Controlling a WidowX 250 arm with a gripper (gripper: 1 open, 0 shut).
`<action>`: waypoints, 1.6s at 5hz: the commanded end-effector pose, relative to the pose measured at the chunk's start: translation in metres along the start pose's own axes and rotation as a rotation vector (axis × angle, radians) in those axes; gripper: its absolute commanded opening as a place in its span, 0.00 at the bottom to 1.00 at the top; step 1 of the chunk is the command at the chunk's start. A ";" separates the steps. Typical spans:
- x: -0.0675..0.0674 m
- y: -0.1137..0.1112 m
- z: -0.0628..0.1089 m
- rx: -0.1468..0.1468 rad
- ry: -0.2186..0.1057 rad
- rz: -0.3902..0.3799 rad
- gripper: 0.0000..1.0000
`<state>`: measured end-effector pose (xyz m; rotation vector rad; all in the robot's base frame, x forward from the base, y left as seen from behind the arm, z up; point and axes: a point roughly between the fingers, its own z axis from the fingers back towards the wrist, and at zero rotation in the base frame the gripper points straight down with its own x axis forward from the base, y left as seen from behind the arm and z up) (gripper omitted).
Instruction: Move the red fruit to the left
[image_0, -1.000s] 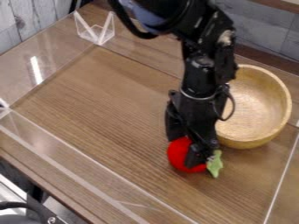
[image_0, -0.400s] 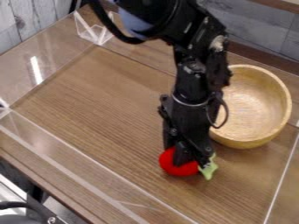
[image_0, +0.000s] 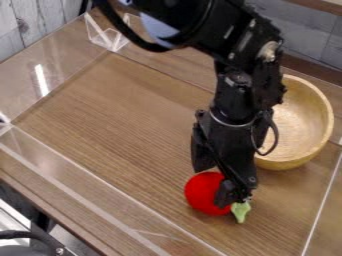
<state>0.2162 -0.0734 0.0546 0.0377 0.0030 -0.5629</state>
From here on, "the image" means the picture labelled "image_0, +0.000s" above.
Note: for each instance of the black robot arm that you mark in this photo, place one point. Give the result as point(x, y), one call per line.
point(244, 42)

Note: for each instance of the red felt strawberry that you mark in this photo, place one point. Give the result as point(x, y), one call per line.
point(200, 194)

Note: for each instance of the clear acrylic tray wall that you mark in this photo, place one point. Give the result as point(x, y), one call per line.
point(97, 151)

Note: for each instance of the light wooden bowl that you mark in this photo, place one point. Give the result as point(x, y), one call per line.
point(305, 121)

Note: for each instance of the black metal table bracket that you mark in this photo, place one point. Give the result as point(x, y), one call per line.
point(46, 244)

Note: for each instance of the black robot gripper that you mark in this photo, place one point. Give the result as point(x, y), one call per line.
point(226, 144)

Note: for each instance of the clear acrylic corner bracket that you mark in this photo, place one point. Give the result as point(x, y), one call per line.
point(110, 38)

